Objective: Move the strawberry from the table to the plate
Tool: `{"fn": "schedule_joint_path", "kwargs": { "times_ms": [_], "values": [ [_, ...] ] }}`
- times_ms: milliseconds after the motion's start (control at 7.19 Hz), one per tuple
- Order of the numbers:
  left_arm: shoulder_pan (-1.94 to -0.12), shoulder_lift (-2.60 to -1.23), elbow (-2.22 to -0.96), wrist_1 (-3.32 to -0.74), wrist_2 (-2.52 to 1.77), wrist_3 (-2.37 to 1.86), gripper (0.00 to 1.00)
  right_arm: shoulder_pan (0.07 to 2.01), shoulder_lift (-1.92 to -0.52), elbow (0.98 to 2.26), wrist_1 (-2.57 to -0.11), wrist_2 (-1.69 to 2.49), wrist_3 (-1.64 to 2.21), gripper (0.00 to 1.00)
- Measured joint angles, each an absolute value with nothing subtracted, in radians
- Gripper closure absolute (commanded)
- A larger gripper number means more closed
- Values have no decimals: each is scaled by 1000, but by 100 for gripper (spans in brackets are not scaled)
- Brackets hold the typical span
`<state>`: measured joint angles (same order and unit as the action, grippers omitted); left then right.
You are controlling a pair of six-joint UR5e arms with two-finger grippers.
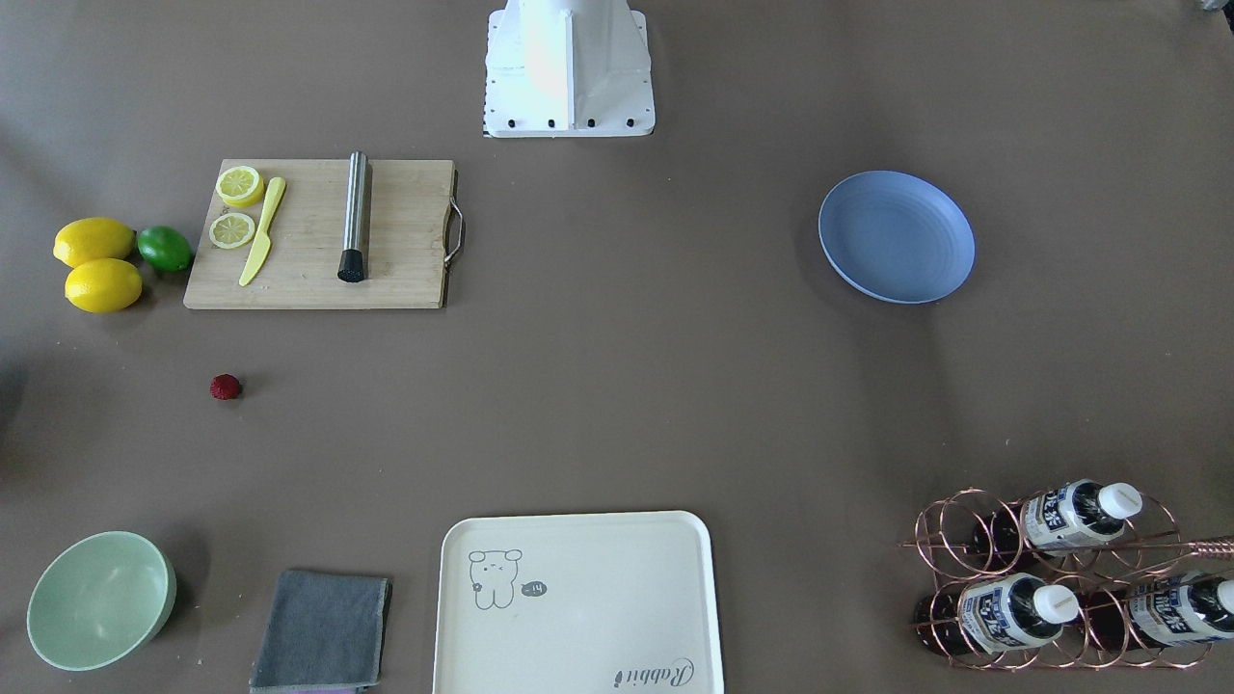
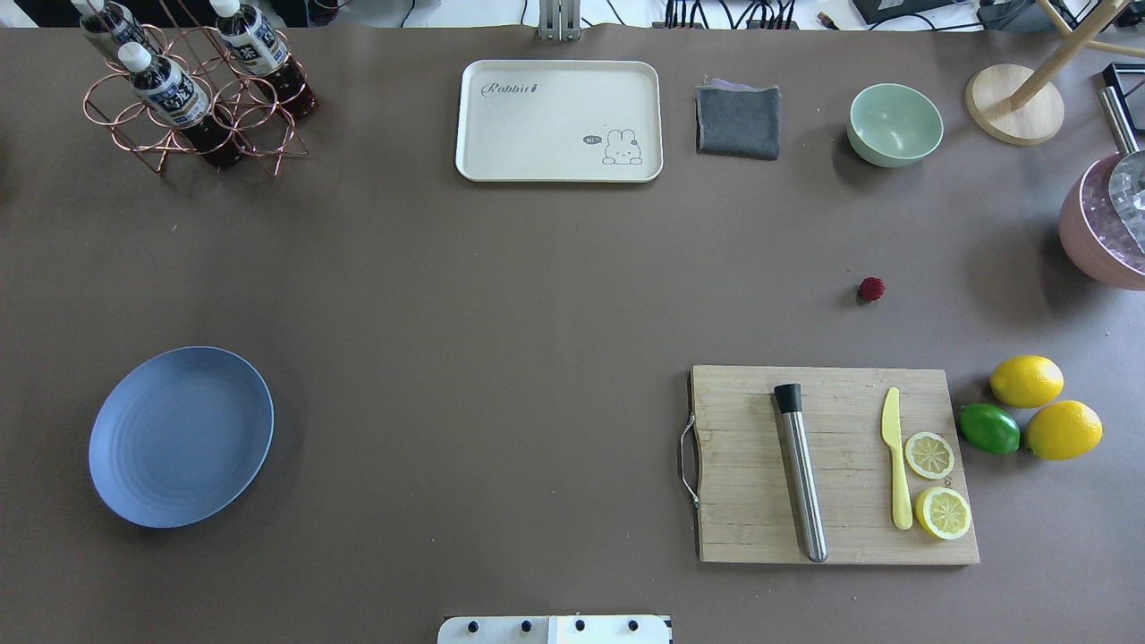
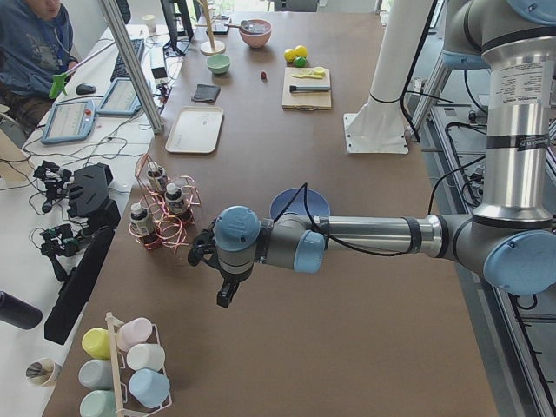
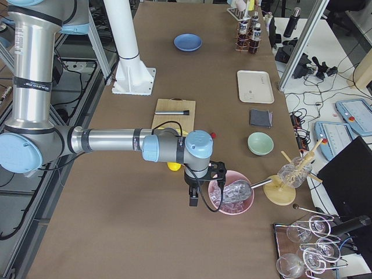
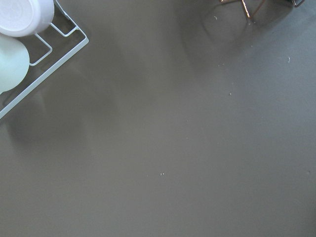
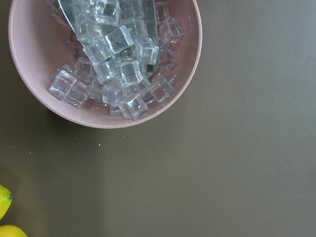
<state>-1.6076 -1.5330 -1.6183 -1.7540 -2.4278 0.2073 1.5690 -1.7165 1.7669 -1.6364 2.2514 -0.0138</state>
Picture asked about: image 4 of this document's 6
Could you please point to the aluminium frame post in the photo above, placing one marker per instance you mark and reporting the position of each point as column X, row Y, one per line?
column 314, row 17

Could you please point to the pink bowl with ice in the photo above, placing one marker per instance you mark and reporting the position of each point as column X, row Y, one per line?
column 236, row 207

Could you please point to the wine glass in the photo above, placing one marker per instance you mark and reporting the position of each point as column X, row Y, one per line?
column 290, row 265
column 319, row 226
column 328, row 250
column 299, row 232

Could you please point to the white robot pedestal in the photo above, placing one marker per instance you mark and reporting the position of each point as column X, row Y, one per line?
column 132, row 76

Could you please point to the dark drink bottle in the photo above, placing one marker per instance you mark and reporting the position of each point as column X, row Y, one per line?
column 254, row 19
column 255, row 39
column 242, row 32

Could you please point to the wooden cup tree stand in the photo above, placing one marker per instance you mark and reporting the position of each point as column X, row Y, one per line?
column 281, row 194

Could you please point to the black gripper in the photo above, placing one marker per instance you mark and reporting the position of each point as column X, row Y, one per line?
column 190, row 182

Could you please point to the wooden cutting board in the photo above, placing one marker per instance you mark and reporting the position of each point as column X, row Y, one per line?
column 186, row 122

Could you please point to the blue teach pendant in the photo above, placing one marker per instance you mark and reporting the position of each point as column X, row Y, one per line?
column 357, row 113
column 337, row 136

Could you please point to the white cup rack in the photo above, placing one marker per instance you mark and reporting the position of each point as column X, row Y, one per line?
column 240, row 9

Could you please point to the cream rabbit tray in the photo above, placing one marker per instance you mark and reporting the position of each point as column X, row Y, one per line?
column 254, row 87

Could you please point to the steel muddler black tip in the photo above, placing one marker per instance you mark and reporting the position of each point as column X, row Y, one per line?
column 172, row 112

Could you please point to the black monitor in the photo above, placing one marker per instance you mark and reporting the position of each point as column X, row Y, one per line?
column 347, row 179

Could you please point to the metal ice scoop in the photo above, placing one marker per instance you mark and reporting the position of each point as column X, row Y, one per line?
column 241, row 190

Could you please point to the blue round plate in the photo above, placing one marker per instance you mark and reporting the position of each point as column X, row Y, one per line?
column 188, row 42

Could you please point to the dark grey folded cloth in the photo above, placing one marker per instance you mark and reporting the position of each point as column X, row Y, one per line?
column 261, row 118

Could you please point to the black thermos bottle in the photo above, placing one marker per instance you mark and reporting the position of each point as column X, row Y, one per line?
column 292, row 22

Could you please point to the glass mug on stand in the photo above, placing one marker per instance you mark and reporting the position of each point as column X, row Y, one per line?
column 295, row 173

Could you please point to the green bowl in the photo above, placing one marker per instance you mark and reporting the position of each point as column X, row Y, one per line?
column 260, row 143

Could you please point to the yellow lemon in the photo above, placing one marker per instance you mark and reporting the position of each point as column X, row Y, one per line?
column 173, row 166

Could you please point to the copper wire bottle rack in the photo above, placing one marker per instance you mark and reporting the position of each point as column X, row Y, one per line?
column 248, row 36

